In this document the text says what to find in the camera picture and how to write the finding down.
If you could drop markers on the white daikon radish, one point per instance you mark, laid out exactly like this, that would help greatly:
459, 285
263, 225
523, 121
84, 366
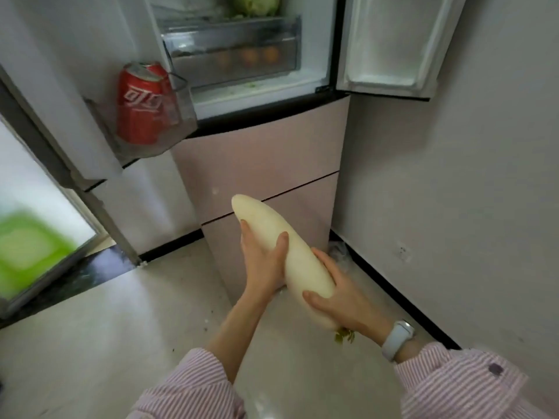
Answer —
284, 244

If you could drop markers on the person's left forearm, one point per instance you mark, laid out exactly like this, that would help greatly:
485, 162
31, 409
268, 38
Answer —
227, 340

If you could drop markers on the white smartwatch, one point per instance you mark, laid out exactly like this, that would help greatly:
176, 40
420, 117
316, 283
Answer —
398, 338

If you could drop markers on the person's left thumb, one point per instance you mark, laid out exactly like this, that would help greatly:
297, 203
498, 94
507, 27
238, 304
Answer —
281, 245

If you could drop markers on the person's right hand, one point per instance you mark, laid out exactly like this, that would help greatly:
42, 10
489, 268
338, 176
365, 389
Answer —
353, 307

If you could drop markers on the clear fridge door bin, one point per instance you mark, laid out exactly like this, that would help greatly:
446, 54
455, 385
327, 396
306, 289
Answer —
183, 122

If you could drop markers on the green plastic container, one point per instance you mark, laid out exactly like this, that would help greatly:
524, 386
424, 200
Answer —
30, 253

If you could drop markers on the fridge door with bin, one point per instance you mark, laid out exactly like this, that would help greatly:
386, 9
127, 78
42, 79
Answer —
65, 61

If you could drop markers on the person's left hand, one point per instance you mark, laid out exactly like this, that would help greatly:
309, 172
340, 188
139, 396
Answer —
262, 270

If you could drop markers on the pink refrigerator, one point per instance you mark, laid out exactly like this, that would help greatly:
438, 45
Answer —
270, 161

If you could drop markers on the person's right forearm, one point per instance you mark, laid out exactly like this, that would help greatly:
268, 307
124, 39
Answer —
454, 379

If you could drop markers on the green cabbage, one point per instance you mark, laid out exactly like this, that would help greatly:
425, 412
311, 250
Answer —
257, 5

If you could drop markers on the red soda can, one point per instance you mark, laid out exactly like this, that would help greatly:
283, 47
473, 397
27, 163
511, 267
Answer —
144, 104

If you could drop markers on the empty white fridge door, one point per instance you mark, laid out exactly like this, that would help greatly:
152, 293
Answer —
393, 39

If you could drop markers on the orange fruit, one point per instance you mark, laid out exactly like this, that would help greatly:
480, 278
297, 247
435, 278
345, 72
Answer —
270, 54
250, 56

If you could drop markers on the white wall socket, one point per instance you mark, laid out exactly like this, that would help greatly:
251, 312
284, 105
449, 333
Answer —
404, 252

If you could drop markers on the clear crisper drawer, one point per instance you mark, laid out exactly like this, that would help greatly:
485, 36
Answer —
236, 43

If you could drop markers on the person's right thumb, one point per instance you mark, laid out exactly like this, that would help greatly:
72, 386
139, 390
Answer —
315, 300

